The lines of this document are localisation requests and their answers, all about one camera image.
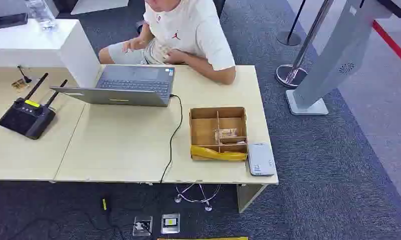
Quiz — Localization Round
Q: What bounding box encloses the person's right hand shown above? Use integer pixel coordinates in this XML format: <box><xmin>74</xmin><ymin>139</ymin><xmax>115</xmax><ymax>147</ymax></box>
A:
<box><xmin>122</xmin><ymin>36</ymin><xmax>152</xmax><ymax>53</ymax></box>

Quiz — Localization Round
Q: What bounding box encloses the person's left hand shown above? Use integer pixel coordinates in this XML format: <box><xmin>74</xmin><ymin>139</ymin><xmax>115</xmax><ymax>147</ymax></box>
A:
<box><xmin>163</xmin><ymin>48</ymin><xmax>188</xmax><ymax>65</ymax></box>

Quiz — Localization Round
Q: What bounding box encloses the clear-wrapped card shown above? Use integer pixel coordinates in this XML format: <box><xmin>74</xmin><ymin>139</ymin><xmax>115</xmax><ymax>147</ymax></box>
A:
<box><xmin>11</xmin><ymin>78</ymin><xmax>30</xmax><ymax>90</ymax></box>
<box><xmin>214</xmin><ymin>128</ymin><xmax>239</xmax><ymax>140</ymax></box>

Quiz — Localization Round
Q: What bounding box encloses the person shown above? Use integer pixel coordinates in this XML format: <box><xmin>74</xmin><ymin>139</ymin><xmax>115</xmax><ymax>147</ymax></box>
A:
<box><xmin>98</xmin><ymin>0</ymin><xmax>237</xmax><ymax>85</ymax></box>

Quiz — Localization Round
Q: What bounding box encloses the grey laptop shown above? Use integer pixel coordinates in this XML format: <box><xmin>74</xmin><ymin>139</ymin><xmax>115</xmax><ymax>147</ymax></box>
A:
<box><xmin>50</xmin><ymin>64</ymin><xmax>176</xmax><ymax>108</ymax></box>

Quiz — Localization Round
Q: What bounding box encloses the white platform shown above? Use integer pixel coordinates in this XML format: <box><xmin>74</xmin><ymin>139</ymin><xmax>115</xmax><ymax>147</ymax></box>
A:
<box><xmin>70</xmin><ymin>0</ymin><xmax>130</xmax><ymax>16</ymax></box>

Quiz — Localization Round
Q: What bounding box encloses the wooden box with dividers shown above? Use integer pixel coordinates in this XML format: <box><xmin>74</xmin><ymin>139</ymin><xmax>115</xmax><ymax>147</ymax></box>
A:
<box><xmin>188</xmin><ymin>106</ymin><xmax>249</xmax><ymax>162</ymax></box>

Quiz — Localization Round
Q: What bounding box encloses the clear water bottle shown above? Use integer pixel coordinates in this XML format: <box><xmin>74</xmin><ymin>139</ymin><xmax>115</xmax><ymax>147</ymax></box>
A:
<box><xmin>24</xmin><ymin>0</ymin><xmax>58</xmax><ymax>32</ymax></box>

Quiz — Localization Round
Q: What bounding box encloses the white cabinet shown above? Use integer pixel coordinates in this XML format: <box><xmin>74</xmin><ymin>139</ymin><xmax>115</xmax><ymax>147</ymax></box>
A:
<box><xmin>0</xmin><ymin>18</ymin><xmax>101</xmax><ymax>89</ymax></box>

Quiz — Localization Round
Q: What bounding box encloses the small black antenna stub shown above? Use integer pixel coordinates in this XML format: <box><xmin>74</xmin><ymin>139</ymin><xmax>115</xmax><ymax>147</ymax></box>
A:
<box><xmin>16</xmin><ymin>64</ymin><xmax>33</xmax><ymax>84</ymax></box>

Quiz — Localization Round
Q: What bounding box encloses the black tablet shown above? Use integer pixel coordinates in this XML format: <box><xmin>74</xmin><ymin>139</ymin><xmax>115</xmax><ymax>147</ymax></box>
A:
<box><xmin>0</xmin><ymin>12</ymin><xmax>29</xmax><ymax>32</ymax></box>

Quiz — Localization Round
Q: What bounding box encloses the black controller with antennas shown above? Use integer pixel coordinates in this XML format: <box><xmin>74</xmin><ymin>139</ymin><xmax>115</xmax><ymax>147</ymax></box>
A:
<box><xmin>0</xmin><ymin>72</ymin><xmax>69</xmax><ymax>141</ymax></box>

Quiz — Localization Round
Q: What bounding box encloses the white flat device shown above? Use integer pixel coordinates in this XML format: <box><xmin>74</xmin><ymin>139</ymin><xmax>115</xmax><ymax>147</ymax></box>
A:
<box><xmin>247</xmin><ymin>142</ymin><xmax>277</xmax><ymax>177</ymax></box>

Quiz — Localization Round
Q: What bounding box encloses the pale desk leg panel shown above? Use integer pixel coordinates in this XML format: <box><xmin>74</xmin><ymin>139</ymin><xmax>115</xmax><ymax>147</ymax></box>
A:
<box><xmin>236</xmin><ymin>183</ymin><xmax>269</xmax><ymax>214</ymax></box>

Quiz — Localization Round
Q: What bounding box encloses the grey kiosk stand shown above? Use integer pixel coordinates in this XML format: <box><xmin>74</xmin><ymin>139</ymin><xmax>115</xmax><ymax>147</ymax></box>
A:
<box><xmin>285</xmin><ymin>0</ymin><xmax>401</xmax><ymax>116</ymax></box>

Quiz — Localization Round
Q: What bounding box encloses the steel floor socket plate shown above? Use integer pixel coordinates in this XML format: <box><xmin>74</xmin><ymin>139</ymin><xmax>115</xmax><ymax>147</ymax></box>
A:
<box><xmin>160</xmin><ymin>212</ymin><xmax>181</xmax><ymax>235</ymax></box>

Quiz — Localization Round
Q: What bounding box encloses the open floor socket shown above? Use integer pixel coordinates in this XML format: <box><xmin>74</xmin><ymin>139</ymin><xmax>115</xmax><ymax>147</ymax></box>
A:
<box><xmin>132</xmin><ymin>215</ymin><xmax>154</xmax><ymax>237</ymax></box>

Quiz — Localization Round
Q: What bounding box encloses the red floor tape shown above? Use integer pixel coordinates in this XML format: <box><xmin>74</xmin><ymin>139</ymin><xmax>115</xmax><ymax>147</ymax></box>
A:
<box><xmin>372</xmin><ymin>20</ymin><xmax>401</xmax><ymax>72</ymax></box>

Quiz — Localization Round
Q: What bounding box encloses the black laptop power cable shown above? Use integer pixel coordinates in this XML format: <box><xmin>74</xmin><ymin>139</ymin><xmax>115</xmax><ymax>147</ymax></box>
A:
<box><xmin>159</xmin><ymin>94</ymin><xmax>184</xmax><ymax>184</ymax></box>

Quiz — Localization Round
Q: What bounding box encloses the black stanchion post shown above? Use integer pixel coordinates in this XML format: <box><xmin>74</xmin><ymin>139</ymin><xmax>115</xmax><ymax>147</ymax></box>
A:
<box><xmin>276</xmin><ymin>0</ymin><xmax>307</xmax><ymax>47</ymax></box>

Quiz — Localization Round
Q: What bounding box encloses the chrome stanchion post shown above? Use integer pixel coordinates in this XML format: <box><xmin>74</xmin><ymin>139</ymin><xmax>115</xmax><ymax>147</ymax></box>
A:
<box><xmin>275</xmin><ymin>0</ymin><xmax>336</xmax><ymax>89</ymax></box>

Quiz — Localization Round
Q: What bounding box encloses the chrome wire frame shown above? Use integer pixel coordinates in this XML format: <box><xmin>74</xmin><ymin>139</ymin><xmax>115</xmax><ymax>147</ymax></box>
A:
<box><xmin>173</xmin><ymin>183</ymin><xmax>222</xmax><ymax>213</ymax></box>

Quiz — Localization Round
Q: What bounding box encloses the black floor cable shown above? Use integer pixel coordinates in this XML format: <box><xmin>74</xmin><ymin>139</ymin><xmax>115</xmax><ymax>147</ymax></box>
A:
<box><xmin>84</xmin><ymin>210</ymin><xmax>145</xmax><ymax>240</ymax></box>

